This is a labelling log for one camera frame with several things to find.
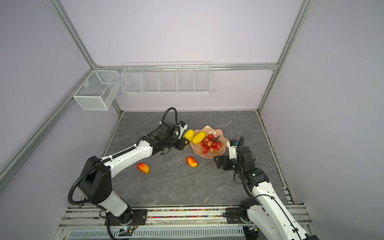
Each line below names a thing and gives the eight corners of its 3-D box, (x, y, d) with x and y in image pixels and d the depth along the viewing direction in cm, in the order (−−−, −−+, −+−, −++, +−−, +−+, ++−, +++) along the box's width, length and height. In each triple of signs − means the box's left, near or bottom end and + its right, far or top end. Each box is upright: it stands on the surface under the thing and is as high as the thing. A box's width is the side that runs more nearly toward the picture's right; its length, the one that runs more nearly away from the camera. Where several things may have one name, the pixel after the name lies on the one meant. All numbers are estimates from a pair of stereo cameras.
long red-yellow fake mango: (193, 168, 92) (193, 166, 89) (185, 160, 95) (185, 158, 92) (197, 164, 93) (197, 162, 91) (189, 157, 97) (189, 154, 94)
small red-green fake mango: (137, 170, 92) (135, 167, 88) (141, 164, 94) (139, 161, 91) (147, 174, 90) (145, 171, 87) (151, 168, 92) (149, 165, 89)
